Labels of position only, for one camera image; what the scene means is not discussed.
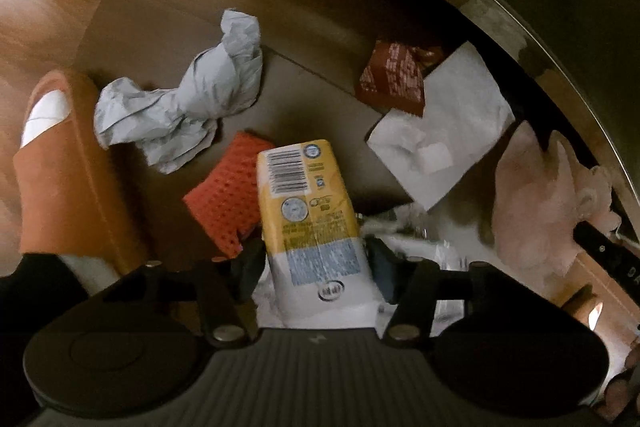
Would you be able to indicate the round glass table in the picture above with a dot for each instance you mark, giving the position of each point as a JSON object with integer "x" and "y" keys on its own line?
{"x": 550, "y": 7}

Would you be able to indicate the brown snack packet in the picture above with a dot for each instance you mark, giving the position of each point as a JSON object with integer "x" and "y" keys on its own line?
{"x": 392, "y": 74}

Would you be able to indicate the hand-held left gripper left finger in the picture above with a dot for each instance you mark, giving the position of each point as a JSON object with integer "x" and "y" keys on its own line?
{"x": 250, "y": 269}

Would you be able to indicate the orange slipper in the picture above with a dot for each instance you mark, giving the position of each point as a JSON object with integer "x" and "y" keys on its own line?
{"x": 65, "y": 167}

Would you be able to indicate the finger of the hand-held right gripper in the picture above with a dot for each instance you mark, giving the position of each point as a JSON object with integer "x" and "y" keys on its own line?
{"x": 607, "y": 254}

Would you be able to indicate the person's right hand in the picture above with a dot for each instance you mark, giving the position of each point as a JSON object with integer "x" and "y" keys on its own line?
{"x": 631, "y": 359}

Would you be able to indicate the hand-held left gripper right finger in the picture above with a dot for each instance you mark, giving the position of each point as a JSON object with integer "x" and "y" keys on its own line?
{"x": 382, "y": 269}

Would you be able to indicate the yellow and white tissue packet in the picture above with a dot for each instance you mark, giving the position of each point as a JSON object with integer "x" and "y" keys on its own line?
{"x": 310, "y": 217}

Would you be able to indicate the white paper napkin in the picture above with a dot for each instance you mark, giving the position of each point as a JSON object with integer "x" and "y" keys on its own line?
{"x": 450, "y": 127}

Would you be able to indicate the orange foam net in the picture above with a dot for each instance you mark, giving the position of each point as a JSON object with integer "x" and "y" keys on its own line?
{"x": 225, "y": 197}

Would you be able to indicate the crumpled grey paper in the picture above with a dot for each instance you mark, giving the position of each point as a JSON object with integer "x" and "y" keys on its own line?
{"x": 200, "y": 97}

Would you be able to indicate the clear plastic wrapper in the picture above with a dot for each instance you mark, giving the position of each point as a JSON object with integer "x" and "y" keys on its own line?
{"x": 425, "y": 249}

